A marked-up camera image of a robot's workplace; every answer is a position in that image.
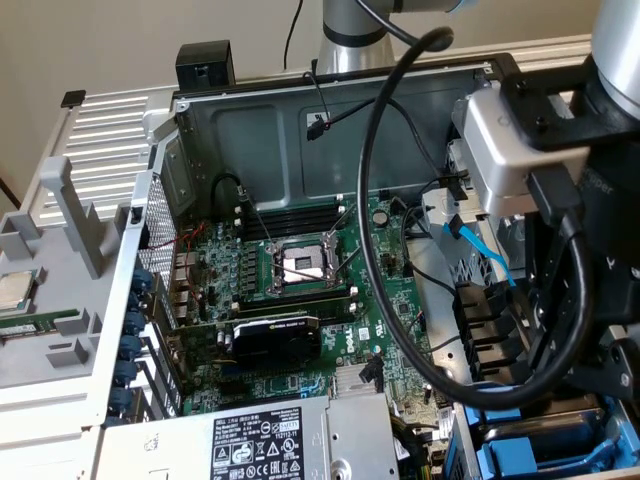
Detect thin metal locking lever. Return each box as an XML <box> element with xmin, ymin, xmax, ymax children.
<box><xmin>332</xmin><ymin>247</ymin><xmax>364</xmax><ymax>281</ymax></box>
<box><xmin>237</xmin><ymin>184</ymin><xmax>275</xmax><ymax>250</ymax></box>

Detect thin red black wire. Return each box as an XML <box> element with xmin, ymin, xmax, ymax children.
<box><xmin>302</xmin><ymin>69</ymin><xmax>334</xmax><ymax>132</ymax></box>

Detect metal disk bay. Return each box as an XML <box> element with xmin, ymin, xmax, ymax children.
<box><xmin>449</xmin><ymin>364</ymin><xmax>640</xmax><ymax>480</ymax></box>

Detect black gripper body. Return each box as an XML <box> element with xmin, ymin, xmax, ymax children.
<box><xmin>579</xmin><ymin>124</ymin><xmax>640</xmax><ymax>329</ymax></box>

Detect long thin black wire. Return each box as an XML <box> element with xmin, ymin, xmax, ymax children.
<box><xmin>407</xmin><ymin>257</ymin><xmax>457</xmax><ymax>299</ymax></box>

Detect open metal PC case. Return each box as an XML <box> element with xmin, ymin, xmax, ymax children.
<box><xmin>82</xmin><ymin>52</ymin><xmax>640</xmax><ymax>480</ymax></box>

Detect thin black hanging cable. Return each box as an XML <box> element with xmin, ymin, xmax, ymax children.
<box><xmin>282</xmin><ymin>0</ymin><xmax>306</xmax><ymax>71</ymax></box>

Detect short black loop wire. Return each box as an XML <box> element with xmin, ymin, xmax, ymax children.
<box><xmin>211</xmin><ymin>172</ymin><xmax>252</xmax><ymax>207</ymax></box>

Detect CPU socket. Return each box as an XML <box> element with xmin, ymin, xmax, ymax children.
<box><xmin>267</xmin><ymin>234</ymin><xmax>349</xmax><ymax>297</ymax></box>

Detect blue flat SATA wire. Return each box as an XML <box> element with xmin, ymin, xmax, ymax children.
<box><xmin>443</xmin><ymin>215</ymin><xmax>519</xmax><ymax>289</ymax></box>

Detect braided yellow black wire bundle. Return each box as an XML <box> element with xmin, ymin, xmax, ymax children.
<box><xmin>391</xmin><ymin>417</ymin><xmax>446</xmax><ymax>480</ymax></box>

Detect silver CPU chip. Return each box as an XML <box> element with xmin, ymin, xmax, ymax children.
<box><xmin>0</xmin><ymin>269</ymin><xmax>40</xmax><ymax>315</ymax></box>

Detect thick black camera cable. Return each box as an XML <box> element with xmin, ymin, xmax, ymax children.
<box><xmin>355</xmin><ymin>0</ymin><xmax>599</xmax><ymax>410</ymax></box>

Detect silver power supply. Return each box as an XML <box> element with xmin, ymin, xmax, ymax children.
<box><xmin>97</xmin><ymin>392</ymin><xmax>401</xmax><ymax>480</ymax></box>

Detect black graphics card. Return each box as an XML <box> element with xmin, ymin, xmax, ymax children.
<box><xmin>167</xmin><ymin>313</ymin><xmax>324</xmax><ymax>372</ymax></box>

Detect green motherboard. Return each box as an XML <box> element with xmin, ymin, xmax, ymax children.
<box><xmin>169</xmin><ymin>192</ymin><xmax>464</xmax><ymax>454</ymax></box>

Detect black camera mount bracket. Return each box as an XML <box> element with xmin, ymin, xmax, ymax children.
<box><xmin>499</xmin><ymin>54</ymin><xmax>640</xmax><ymax>151</ymax></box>

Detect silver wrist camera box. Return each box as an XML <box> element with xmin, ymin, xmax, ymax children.
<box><xmin>452</xmin><ymin>91</ymin><xmax>592</xmax><ymax>217</ymax></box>

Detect silver socket cover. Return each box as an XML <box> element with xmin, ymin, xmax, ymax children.
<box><xmin>324</xmin><ymin>200</ymin><xmax>371</xmax><ymax>246</ymax></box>

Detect silver drive cage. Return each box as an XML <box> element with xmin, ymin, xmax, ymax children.
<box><xmin>444</xmin><ymin>97</ymin><xmax>531</xmax><ymax>286</ymax></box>

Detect RAM slot white clips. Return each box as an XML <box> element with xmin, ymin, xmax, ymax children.
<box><xmin>233</xmin><ymin>194</ymin><xmax>346</xmax><ymax>217</ymax></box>
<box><xmin>234</xmin><ymin>284</ymin><xmax>359</xmax><ymax>300</ymax></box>
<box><xmin>233</xmin><ymin>207</ymin><xmax>346</xmax><ymax>230</ymax></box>

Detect black box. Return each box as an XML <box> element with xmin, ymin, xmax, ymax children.
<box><xmin>174</xmin><ymin>40</ymin><xmax>237</xmax><ymax>92</ymax></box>

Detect empty blue disk carrier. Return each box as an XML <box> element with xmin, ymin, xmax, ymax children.
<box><xmin>474</xmin><ymin>424</ymin><xmax>639</xmax><ymax>476</ymax></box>

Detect silver finned heat sink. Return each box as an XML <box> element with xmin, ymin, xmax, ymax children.
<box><xmin>333</xmin><ymin>363</ymin><xmax>387</xmax><ymax>400</ymax></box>

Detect green RAM stick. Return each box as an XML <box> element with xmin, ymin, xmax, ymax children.
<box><xmin>0</xmin><ymin>310</ymin><xmax>81</xmax><ymax>344</ymax></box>
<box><xmin>237</xmin><ymin>292</ymin><xmax>353</xmax><ymax>309</ymax></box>

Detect black power wire with plug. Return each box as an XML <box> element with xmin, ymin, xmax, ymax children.
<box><xmin>359</xmin><ymin>355</ymin><xmax>385</xmax><ymax>389</ymax></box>

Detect silver metal bracket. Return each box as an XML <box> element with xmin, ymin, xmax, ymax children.
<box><xmin>422</xmin><ymin>187</ymin><xmax>494</xmax><ymax>236</ymax></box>

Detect black wire with connectors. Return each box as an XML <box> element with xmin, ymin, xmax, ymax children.
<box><xmin>304</xmin><ymin>96</ymin><xmax>475</xmax><ymax>202</ymax></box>

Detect grey parts rack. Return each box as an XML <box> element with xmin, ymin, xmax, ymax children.
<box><xmin>0</xmin><ymin>155</ymin><xmax>134</xmax><ymax>389</ymax></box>

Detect hard disk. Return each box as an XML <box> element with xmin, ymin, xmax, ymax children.
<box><xmin>462</xmin><ymin>394</ymin><xmax>621</xmax><ymax>467</ymax></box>

